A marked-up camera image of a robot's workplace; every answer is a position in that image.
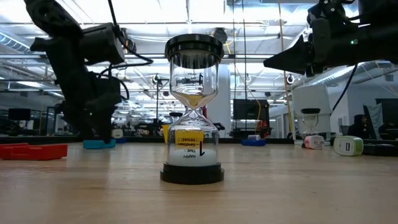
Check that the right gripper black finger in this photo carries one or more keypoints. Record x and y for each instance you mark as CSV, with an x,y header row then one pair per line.
x,y
289,59

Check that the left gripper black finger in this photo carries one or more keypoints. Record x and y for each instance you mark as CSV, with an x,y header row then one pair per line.
x,y
81,121
104,121

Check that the teal digital timer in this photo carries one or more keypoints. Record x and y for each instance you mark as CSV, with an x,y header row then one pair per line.
x,y
93,145

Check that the small black-capped hourglass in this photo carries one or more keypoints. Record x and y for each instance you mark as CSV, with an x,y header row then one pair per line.
x,y
176,114
310,110

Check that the red digital timer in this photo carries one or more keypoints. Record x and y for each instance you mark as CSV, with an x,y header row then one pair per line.
x,y
34,152

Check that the pink USB wall charger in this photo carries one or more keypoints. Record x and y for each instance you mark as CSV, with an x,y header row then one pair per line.
x,y
314,142

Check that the large hourglass white sand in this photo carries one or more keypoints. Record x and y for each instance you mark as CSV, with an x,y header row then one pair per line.
x,y
192,174

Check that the green USB wall charger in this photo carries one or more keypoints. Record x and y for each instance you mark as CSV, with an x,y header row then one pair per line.
x,y
348,146

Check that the black digital timer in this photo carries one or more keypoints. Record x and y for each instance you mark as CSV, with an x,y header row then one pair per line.
x,y
382,151

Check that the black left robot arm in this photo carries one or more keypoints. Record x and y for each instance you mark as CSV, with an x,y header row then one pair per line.
x,y
53,15

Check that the white round object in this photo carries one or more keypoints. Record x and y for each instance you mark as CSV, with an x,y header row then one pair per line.
x,y
118,133

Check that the white cup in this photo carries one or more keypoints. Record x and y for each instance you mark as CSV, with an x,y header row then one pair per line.
x,y
311,96

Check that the yellow plastic basket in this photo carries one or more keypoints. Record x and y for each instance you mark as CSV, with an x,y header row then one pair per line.
x,y
164,132

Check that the black monitor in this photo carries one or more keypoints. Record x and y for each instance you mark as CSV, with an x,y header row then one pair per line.
x,y
19,114
390,110
250,109

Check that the grey hanging banner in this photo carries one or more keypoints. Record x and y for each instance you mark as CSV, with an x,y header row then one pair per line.
x,y
376,115

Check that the person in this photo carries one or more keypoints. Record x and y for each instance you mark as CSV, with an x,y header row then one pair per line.
x,y
359,127

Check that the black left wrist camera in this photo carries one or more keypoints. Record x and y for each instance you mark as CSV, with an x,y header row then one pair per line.
x,y
107,90

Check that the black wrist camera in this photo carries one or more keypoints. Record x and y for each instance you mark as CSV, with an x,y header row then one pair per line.
x,y
107,90
329,9

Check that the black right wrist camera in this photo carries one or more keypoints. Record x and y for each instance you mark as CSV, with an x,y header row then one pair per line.
x,y
329,9

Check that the black metal table frame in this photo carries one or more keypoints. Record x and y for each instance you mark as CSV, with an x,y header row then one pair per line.
x,y
31,140

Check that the purple USB wall charger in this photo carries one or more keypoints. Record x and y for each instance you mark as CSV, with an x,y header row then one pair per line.
x,y
254,137

